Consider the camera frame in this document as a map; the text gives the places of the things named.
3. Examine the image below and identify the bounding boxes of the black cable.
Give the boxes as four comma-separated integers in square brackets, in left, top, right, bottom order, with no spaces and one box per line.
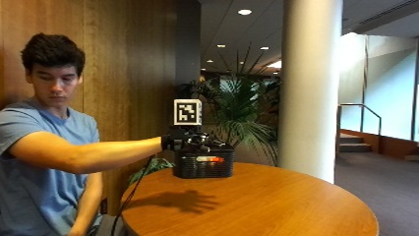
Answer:
[110,154,156,236]

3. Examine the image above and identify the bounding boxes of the tall green palm plant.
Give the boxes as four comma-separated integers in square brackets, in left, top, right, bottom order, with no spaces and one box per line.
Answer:
[181,42,283,167]

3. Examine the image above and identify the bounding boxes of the black slatted basket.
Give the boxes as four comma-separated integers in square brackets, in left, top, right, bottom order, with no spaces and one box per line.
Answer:
[172,146,237,180]

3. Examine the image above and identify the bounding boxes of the orange and white item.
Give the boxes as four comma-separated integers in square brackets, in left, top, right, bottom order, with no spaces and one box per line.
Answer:
[196,155,226,164]

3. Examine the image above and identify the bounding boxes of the person in blue t-shirt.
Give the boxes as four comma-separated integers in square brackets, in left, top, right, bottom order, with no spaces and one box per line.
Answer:
[0,31,165,236]

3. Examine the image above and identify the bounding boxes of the white round column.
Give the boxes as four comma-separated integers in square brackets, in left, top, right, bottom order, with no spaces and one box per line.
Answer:
[277,0,346,185]

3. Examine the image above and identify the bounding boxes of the metal handrail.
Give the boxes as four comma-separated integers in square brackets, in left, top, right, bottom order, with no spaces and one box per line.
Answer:
[335,102,383,159]

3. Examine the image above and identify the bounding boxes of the white marker cube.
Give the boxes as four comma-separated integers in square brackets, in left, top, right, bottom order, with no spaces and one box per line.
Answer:
[173,98,205,127]

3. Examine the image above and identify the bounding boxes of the small green leafy plant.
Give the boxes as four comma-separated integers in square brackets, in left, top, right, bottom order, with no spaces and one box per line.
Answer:
[126,156,176,187]

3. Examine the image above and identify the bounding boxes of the grey stair steps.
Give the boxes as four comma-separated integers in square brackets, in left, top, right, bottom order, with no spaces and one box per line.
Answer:
[338,131,375,153]

